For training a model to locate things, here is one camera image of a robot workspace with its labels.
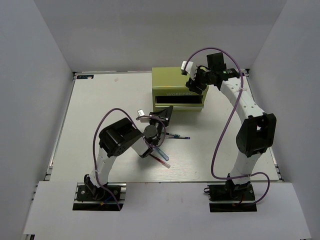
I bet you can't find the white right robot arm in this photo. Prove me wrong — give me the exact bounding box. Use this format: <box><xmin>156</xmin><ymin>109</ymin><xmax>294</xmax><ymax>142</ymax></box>
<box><xmin>181</xmin><ymin>50</ymin><xmax>277</xmax><ymax>200</ymax></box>

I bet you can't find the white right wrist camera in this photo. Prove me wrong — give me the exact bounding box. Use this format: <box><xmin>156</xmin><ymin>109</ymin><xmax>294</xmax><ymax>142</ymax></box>
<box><xmin>180</xmin><ymin>61</ymin><xmax>197</xmax><ymax>79</ymax></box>

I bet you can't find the red pen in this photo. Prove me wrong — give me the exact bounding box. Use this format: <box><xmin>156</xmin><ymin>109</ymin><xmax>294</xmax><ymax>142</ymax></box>
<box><xmin>150</xmin><ymin>154</ymin><xmax>171</xmax><ymax>169</ymax></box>

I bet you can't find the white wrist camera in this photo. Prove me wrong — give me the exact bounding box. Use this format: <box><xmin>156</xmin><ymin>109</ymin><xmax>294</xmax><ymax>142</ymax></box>
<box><xmin>136</xmin><ymin>109</ymin><xmax>150</xmax><ymax>123</ymax></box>
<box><xmin>180</xmin><ymin>61</ymin><xmax>197</xmax><ymax>79</ymax></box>

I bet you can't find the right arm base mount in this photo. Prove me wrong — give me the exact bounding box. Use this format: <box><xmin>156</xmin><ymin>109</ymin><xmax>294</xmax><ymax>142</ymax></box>
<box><xmin>203</xmin><ymin>184</ymin><xmax>257</xmax><ymax>213</ymax></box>

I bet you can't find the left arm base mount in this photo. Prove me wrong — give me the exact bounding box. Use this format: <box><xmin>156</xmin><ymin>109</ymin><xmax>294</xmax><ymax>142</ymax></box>
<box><xmin>72</xmin><ymin>183</ymin><xmax>127</xmax><ymax>212</ymax></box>

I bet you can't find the green capped pen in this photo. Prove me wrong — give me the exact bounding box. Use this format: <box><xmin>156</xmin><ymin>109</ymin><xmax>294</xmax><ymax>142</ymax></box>
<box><xmin>165</xmin><ymin>132</ymin><xmax>181</xmax><ymax>138</ymax></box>

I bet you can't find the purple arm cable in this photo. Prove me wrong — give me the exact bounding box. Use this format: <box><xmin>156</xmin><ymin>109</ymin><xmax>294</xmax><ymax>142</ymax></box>
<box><xmin>92</xmin><ymin>107</ymin><xmax>167</xmax><ymax>211</ymax></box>
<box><xmin>186</xmin><ymin>47</ymin><xmax>272</xmax><ymax>206</ymax></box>

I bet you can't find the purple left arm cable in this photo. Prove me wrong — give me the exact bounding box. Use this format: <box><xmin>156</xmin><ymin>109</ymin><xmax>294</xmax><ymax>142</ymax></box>
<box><xmin>92</xmin><ymin>107</ymin><xmax>167</xmax><ymax>211</ymax></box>

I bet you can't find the green metal drawer chest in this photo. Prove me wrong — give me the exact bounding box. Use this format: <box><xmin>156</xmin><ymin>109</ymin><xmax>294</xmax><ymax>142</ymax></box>
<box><xmin>151</xmin><ymin>67</ymin><xmax>208</xmax><ymax>104</ymax></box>

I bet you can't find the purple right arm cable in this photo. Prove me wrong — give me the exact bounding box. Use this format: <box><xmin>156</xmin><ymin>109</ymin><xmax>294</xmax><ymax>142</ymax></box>
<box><xmin>186</xmin><ymin>47</ymin><xmax>272</xmax><ymax>206</ymax></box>

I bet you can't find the purple capped pen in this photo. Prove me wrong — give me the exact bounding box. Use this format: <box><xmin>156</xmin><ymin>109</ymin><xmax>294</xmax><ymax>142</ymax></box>
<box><xmin>166</xmin><ymin>135</ymin><xmax>191</xmax><ymax>140</ymax></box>

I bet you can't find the light blue pen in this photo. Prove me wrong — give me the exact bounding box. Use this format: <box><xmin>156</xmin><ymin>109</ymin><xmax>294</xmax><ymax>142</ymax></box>
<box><xmin>155</xmin><ymin>147</ymin><xmax>170</xmax><ymax>161</ymax></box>

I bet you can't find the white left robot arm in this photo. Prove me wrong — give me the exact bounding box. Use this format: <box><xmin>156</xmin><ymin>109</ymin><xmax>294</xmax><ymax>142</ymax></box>
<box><xmin>84</xmin><ymin>105</ymin><xmax>173</xmax><ymax>200</ymax></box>

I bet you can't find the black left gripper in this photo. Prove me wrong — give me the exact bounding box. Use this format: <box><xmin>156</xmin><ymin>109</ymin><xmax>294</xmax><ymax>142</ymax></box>
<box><xmin>148</xmin><ymin>107</ymin><xmax>173</xmax><ymax>136</ymax></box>

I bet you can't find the left corner label sticker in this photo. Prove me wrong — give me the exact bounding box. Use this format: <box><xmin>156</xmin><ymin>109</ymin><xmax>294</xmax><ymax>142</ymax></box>
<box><xmin>76</xmin><ymin>74</ymin><xmax>94</xmax><ymax>80</ymax></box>

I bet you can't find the green top drawer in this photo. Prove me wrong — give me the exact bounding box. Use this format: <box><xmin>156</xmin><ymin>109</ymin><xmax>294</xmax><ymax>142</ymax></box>
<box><xmin>153</xmin><ymin>95</ymin><xmax>204</xmax><ymax>111</ymax></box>

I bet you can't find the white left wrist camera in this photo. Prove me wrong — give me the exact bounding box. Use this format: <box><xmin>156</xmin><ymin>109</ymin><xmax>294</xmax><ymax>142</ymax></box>
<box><xmin>136</xmin><ymin>109</ymin><xmax>150</xmax><ymax>123</ymax></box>

